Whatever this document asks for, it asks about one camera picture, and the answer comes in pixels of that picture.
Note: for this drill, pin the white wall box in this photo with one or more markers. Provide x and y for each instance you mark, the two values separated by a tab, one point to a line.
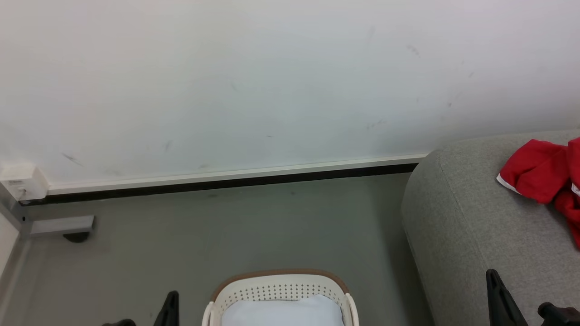
22	181

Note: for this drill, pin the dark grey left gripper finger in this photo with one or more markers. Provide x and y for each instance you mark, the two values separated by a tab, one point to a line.
167	312

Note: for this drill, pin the white and black baseboard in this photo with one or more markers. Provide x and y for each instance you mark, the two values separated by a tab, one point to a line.
235	177

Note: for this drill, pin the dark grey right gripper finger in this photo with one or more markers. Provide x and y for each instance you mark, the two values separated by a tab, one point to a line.
503	303

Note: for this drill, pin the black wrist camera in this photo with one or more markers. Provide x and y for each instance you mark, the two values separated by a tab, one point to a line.
559	315
120	323

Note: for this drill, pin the white partition panel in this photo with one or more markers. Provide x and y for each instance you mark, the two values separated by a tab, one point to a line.
7	244

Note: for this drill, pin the red shirt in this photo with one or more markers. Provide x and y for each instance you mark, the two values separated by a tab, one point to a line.
543	174

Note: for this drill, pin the white laundry basket brown rim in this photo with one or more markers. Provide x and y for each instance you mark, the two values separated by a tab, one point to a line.
281	283

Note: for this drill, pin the black frame foot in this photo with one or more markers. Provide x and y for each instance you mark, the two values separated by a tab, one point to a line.
77	237

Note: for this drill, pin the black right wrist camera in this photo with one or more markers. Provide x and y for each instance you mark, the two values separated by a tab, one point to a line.
559	315

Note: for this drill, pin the grey metal frame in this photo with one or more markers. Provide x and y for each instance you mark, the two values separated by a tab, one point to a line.
59	225

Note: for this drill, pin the grey fabric sofa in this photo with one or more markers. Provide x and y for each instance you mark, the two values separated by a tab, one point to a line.
476	226

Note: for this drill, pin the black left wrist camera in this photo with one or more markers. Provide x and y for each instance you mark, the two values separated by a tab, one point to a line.
120	323

